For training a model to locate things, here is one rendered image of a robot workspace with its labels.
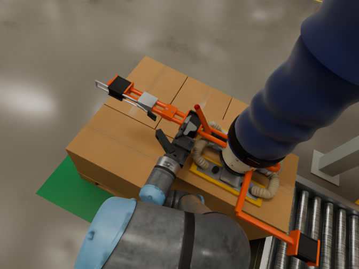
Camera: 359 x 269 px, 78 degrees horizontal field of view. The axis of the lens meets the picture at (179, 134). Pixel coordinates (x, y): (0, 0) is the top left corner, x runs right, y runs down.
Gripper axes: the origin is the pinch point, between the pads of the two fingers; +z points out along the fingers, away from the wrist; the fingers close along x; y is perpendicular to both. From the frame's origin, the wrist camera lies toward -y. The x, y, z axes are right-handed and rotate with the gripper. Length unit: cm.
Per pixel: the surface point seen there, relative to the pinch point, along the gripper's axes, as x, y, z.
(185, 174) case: -12.7, 10.0, -16.7
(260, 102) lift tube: 31.2, 18.8, -3.7
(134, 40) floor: -110, -111, 149
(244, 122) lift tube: 20.9, 18.6, -4.4
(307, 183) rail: -48, 88, 32
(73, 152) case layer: -53, -54, -20
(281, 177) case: -13, 52, 4
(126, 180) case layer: -53, -18, -20
